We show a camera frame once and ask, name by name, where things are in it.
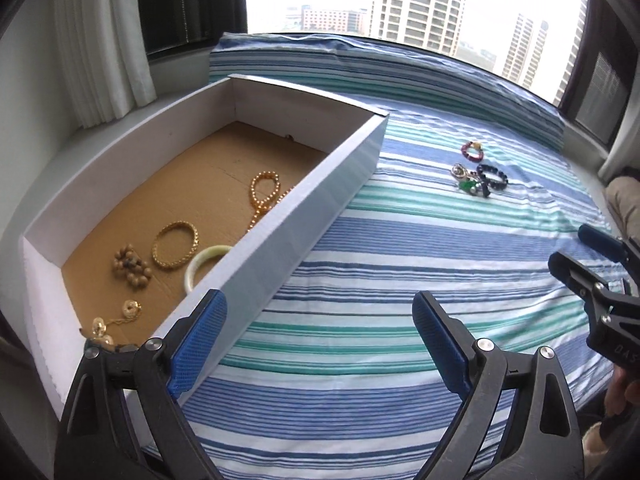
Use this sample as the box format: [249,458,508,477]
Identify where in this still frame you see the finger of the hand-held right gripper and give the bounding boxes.
[578,224,640,273]
[548,251,618,313]

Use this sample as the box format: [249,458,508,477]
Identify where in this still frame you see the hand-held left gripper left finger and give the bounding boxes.
[54,289,228,480]

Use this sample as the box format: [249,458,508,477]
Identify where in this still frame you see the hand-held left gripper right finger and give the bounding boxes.
[412,290,586,480]

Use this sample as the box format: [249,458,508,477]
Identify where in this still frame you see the gold chain with jade discs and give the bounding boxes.
[79,298,144,349]

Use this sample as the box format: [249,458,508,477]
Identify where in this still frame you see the pale jade bangle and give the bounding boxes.
[183,243,234,295]

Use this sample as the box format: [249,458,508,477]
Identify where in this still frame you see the gold chain bracelet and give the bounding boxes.
[151,220,200,270]

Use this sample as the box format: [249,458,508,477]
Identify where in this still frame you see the wooden bead bracelet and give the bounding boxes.
[112,243,154,291]

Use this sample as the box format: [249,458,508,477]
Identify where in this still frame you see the white cardboard box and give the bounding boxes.
[20,73,390,450]

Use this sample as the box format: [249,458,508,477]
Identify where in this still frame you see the gold bead necklace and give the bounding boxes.
[245,170,295,234]

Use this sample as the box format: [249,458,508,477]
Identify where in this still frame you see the person's right hand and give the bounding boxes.
[600,364,640,438]

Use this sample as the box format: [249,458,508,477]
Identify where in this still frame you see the beige cushion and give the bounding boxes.
[604,175,640,242]

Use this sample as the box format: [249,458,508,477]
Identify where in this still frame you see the blue green striped bed sheet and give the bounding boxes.
[140,104,620,472]

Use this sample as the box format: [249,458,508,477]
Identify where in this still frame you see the green stone pendant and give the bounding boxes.
[457,179,494,201]

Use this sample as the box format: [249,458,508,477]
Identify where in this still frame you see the dark window with blinds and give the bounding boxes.
[556,0,635,152]
[135,0,249,63]

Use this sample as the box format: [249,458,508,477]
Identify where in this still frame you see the slim beige apartment tower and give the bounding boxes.
[501,12,552,89]

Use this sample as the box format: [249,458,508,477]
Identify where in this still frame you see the striped bolster pillow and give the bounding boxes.
[207,32,567,152]

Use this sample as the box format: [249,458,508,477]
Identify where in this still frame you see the tall beige apartment tower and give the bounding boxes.
[369,0,469,59]

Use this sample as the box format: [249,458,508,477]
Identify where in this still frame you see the white curtain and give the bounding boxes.
[52,0,159,131]

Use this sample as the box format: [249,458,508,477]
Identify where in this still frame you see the low brick building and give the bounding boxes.
[299,7,369,34]

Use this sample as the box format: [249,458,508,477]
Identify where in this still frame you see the dark blue bead bracelet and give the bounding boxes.
[475,162,510,192]

